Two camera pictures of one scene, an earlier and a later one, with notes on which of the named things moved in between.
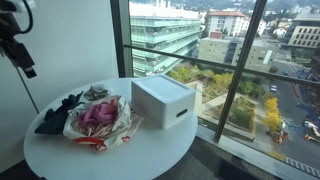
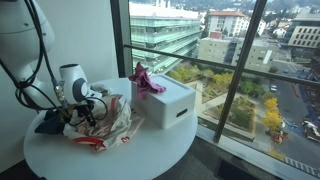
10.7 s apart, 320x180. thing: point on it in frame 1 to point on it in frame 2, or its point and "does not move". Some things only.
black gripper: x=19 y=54 to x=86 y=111
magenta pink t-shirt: x=99 y=113 to x=143 y=83
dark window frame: x=124 y=55 does not move
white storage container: x=161 y=101 does not move
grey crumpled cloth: x=96 y=92 does not move
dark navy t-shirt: x=54 y=119 does not move
